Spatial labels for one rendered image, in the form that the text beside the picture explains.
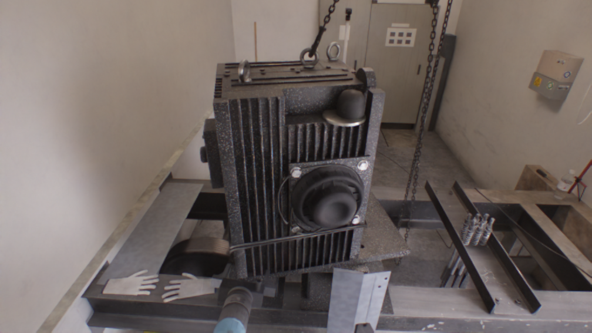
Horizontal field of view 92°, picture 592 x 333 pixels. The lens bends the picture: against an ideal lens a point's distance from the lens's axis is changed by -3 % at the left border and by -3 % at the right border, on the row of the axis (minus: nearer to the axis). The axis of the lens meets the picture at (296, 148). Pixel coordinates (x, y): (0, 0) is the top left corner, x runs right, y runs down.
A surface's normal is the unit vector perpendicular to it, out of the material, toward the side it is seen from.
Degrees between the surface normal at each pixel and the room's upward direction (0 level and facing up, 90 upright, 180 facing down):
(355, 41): 90
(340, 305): 90
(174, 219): 0
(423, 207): 90
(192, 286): 0
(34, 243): 90
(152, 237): 0
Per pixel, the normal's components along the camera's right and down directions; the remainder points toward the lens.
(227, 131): 0.20, 0.49
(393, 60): -0.05, 0.49
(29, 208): 1.00, 0.04
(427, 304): 0.01, -0.87
